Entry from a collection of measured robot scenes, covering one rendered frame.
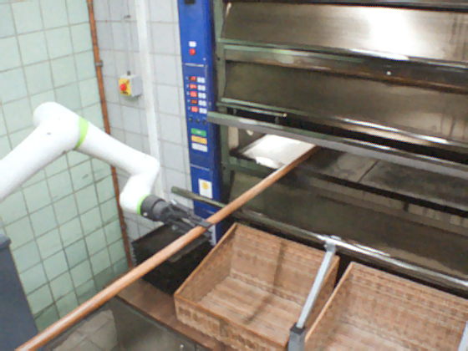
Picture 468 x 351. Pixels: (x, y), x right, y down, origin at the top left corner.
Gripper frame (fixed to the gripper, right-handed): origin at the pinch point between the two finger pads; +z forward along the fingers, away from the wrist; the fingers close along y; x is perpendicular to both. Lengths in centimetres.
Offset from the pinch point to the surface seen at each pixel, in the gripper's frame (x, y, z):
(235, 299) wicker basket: -31, 60, -11
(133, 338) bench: -1, 89, -56
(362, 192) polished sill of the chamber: -56, 2, 35
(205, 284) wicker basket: -26, 54, -25
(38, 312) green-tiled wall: 18, 94, -121
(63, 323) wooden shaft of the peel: 58, -1, 1
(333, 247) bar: -17.6, 3.4, 40.8
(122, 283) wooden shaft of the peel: 37.2, -0.8, 1.5
